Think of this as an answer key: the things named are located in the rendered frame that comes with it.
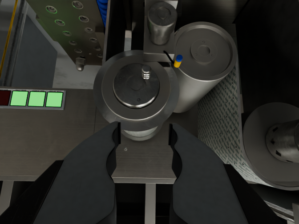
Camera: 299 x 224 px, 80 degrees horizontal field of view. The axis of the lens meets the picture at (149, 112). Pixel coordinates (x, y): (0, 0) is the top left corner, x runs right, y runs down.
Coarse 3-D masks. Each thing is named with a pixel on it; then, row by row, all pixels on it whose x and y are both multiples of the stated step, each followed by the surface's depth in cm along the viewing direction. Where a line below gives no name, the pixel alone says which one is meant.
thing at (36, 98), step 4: (32, 92) 63; (36, 92) 63; (40, 92) 63; (44, 92) 63; (32, 96) 62; (36, 96) 62; (40, 96) 63; (32, 100) 62; (36, 100) 62; (40, 100) 62; (28, 104) 62; (32, 104) 62; (36, 104) 62; (40, 104) 62
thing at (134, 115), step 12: (120, 60) 31; (132, 60) 31; (108, 72) 30; (156, 72) 30; (108, 84) 30; (168, 84) 30; (108, 96) 29; (168, 96) 30; (120, 108) 29; (132, 108) 29; (144, 108) 29; (156, 108) 29; (132, 120) 29
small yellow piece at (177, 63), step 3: (165, 51) 28; (168, 54) 28; (168, 57) 27; (177, 57) 24; (180, 57) 24; (171, 60) 27; (177, 60) 24; (180, 60) 24; (174, 63) 26; (177, 63) 25; (180, 63) 25; (174, 66) 26; (177, 66) 26
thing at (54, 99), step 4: (48, 92) 63; (52, 92) 63; (48, 96) 63; (52, 96) 63; (56, 96) 63; (60, 96) 63; (48, 100) 62; (52, 100) 62; (56, 100) 62; (60, 100) 62; (48, 104) 62; (52, 104) 62; (56, 104) 62; (60, 104) 62
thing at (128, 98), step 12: (120, 72) 29; (132, 72) 29; (120, 84) 29; (132, 84) 29; (144, 84) 29; (156, 84) 29; (120, 96) 28; (132, 96) 28; (144, 96) 28; (156, 96) 30
